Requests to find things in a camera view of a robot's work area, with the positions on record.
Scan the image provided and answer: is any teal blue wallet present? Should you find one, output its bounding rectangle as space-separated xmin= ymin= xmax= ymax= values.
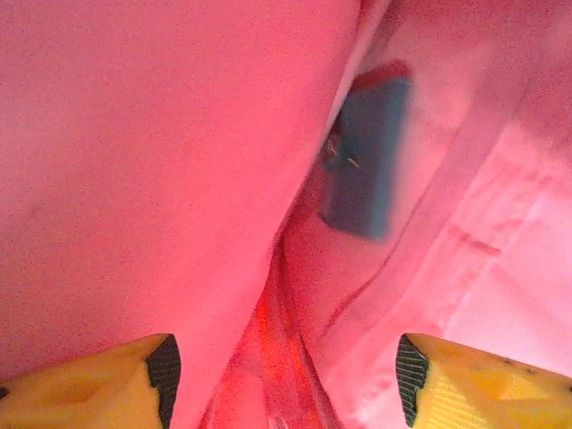
xmin=316 ymin=73 xmax=415 ymax=245

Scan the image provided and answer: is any pink school backpack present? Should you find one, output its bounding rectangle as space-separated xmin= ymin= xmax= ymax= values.
xmin=0 ymin=0 xmax=572 ymax=429

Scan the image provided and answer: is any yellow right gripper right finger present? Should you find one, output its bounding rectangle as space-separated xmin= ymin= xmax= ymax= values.
xmin=395 ymin=332 xmax=572 ymax=429

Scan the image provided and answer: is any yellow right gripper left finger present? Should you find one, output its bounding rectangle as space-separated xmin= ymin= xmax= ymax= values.
xmin=0 ymin=332 xmax=182 ymax=429

